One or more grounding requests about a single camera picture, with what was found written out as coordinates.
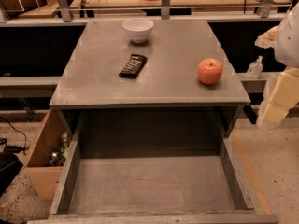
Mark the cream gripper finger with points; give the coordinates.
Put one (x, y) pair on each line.
(280, 95)
(267, 39)

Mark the metal shelf rail frame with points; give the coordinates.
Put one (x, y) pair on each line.
(67, 10)

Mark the wooden box with items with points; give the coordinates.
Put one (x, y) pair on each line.
(50, 136)

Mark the white ceramic bowl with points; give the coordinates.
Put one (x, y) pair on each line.
(138, 30)

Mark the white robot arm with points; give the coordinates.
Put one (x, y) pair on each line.
(286, 49)

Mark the grey cabinet body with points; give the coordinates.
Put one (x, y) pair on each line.
(169, 78)

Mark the black snack bar packet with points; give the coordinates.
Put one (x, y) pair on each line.
(134, 66)

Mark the black object at left edge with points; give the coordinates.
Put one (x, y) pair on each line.
(10, 165)

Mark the red apple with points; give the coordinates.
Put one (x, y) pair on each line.
(209, 71)

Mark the open grey top drawer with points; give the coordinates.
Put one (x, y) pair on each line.
(151, 168)

